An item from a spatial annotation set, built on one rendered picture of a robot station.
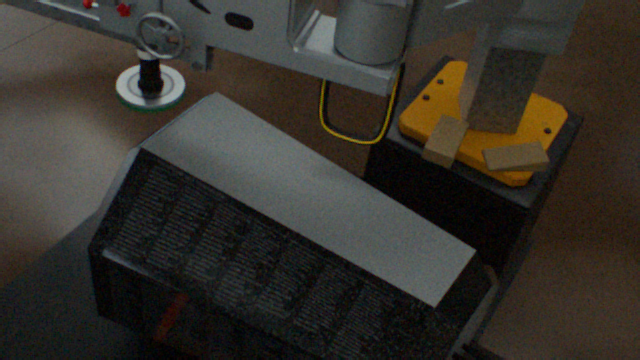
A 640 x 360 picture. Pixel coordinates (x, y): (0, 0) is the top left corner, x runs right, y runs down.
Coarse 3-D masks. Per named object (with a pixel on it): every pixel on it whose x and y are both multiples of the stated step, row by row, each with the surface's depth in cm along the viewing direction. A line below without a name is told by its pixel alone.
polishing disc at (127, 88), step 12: (132, 72) 247; (168, 72) 249; (120, 84) 242; (132, 84) 243; (168, 84) 245; (180, 84) 245; (120, 96) 239; (132, 96) 239; (144, 96) 239; (156, 96) 240; (168, 96) 241; (180, 96) 242
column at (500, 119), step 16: (480, 32) 258; (480, 48) 255; (496, 48) 244; (480, 64) 253; (496, 64) 248; (512, 64) 248; (528, 64) 248; (464, 80) 274; (480, 80) 253; (496, 80) 253; (512, 80) 253; (528, 80) 253; (464, 96) 271; (480, 96) 258; (496, 96) 258; (512, 96) 257; (528, 96) 257; (464, 112) 268; (480, 112) 263; (496, 112) 263; (512, 112) 262; (480, 128) 268; (496, 128) 268; (512, 128) 267
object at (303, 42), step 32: (192, 0) 203; (224, 0) 201; (256, 0) 198; (288, 0) 195; (384, 0) 188; (192, 32) 212; (224, 32) 208; (256, 32) 205; (288, 32) 203; (320, 32) 211; (288, 64) 209; (320, 64) 205; (352, 64) 204; (384, 64) 204; (384, 96) 207
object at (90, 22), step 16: (16, 0) 229; (32, 0) 227; (48, 0) 235; (64, 0) 236; (80, 0) 236; (48, 16) 230; (64, 16) 228; (80, 16) 226; (96, 16) 233; (96, 32) 228; (112, 32) 226; (176, 48) 222; (208, 48) 225; (192, 64) 220; (208, 64) 223
